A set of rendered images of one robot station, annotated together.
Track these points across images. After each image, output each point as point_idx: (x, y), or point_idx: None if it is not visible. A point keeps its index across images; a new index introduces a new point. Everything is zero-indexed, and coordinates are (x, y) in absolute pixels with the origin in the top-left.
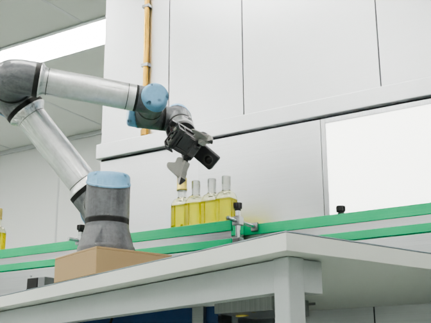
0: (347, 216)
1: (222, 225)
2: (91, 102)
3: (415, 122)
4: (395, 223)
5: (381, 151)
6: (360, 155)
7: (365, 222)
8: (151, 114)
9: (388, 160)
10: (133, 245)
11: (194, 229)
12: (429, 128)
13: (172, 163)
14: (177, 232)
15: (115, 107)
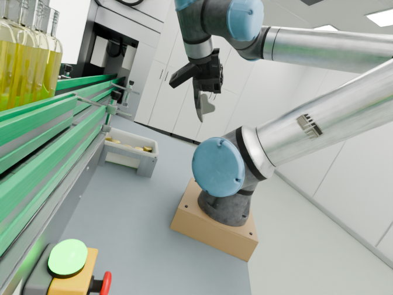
0: (96, 88)
1: (103, 112)
2: (313, 66)
3: (81, 3)
4: (100, 92)
5: (68, 14)
6: (62, 11)
7: (96, 92)
8: (244, 55)
9: (68, 24)
10: (45, 178)
11: (94, 121)
12: (82, 11)
13: (210, 103)
14: (86, 130)
15: (282, 60)
